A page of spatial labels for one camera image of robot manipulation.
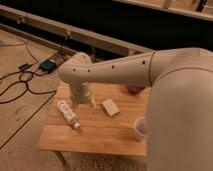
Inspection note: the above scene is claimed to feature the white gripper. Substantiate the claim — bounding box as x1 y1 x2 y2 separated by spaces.
69 83 96 108

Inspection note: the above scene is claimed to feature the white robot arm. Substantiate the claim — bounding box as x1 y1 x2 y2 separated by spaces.
58 48 213 171

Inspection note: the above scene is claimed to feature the white sponge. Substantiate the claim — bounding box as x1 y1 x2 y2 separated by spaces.
102 99 120 117

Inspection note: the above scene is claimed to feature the wooden table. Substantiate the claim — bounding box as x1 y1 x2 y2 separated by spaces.
38 82 150 157

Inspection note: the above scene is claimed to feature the white plastic bottle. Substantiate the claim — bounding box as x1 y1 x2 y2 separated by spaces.
57 100 80 129

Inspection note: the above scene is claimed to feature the dark red bowl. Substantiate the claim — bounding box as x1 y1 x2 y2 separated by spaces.
127 86 144 95

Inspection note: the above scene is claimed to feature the translucent plastic cup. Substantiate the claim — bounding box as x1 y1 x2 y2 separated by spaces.
134 117 147 141

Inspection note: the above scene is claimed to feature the blue power adapter box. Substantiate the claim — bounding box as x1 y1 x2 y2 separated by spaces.
39 59 56 72

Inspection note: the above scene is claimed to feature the small black connector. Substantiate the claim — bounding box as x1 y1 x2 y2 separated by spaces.
18 63 32 71

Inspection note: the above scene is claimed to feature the black floor cable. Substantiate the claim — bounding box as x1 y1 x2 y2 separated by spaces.
0 39 58 105

